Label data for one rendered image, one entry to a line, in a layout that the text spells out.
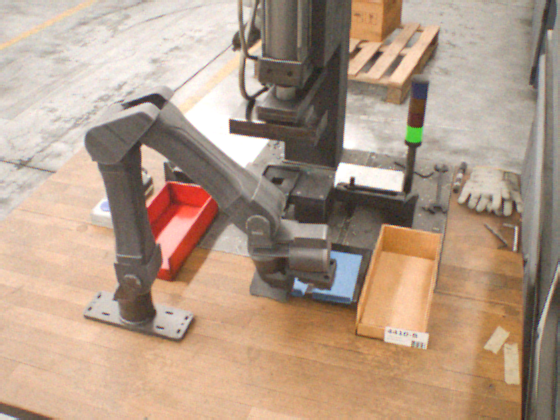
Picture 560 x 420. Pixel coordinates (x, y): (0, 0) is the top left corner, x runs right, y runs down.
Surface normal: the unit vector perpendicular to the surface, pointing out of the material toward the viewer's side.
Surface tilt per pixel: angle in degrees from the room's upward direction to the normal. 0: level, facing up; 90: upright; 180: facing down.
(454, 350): 0
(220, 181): 84
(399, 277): 0
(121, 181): 100
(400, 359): 0
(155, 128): 88
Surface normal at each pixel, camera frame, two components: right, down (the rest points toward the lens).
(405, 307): 0.00, -0.82
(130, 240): -0.12, 0.46
